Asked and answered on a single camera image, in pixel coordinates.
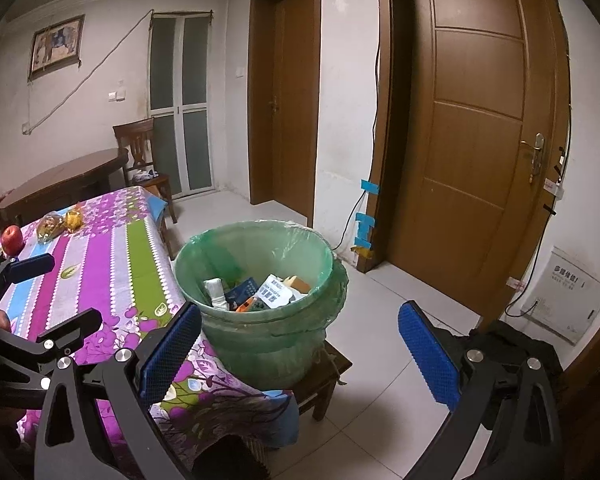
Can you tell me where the round dark wooden table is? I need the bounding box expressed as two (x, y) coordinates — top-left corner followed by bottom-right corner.
(0, 147), (130, 226)

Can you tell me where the yellow crinkled wrapper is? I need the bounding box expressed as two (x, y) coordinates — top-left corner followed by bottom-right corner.
(64, 202), (87, 233)

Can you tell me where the white tissue wad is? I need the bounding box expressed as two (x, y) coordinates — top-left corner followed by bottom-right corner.
(203, 280), (229, 311)

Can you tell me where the purple green floral tablecloth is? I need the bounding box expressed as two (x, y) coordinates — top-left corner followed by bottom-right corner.
(0, 186), (301, 461)

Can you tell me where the clear bag of brown snacks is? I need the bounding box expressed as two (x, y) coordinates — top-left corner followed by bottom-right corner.
(36, 212), (66, 245)

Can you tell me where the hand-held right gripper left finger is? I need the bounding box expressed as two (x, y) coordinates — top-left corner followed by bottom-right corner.
(34, 302), (203, 480)

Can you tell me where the brown panelled wooden door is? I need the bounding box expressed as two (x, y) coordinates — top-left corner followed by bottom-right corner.
(372, 0), (571, 336)

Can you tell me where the small wooden stool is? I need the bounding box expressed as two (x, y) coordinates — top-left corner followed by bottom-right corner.
(290, 342), (353, 422)

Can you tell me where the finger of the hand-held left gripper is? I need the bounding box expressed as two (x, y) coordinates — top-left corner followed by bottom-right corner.
(0, 252), (56, 306)
(0, 308), (104, 367)

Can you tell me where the green lined trash bin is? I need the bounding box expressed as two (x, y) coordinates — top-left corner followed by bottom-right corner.
(173, 220), (348, 390)

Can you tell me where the white wall panel box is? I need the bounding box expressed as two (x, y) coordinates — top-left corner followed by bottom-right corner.
(525, 246), (600, 345)

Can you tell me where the white blue-printed carton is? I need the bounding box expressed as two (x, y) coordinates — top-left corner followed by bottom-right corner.
(255, 275), (294, 309)

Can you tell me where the red apple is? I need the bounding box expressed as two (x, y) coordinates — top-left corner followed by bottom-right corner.
(1, 225), (25, 256)

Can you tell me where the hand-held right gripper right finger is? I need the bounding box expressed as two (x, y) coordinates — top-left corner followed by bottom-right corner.
(397, 301), (563, 480)

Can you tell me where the dark cable along door frame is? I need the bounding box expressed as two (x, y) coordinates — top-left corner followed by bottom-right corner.
(332, 0), (382, 253)

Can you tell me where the framed wall picture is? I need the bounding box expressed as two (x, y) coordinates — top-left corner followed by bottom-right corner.
(27, 14), (86, 81)

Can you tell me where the blue carton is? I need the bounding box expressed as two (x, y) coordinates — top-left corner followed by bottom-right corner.
(225, 277), (261, 306)

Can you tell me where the frosted glass double door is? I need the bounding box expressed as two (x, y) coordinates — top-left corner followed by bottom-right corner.
(147, 10), (216, 200)

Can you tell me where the thin wall cable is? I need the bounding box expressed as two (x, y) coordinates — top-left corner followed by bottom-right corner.
(22, 10), (153, 136)

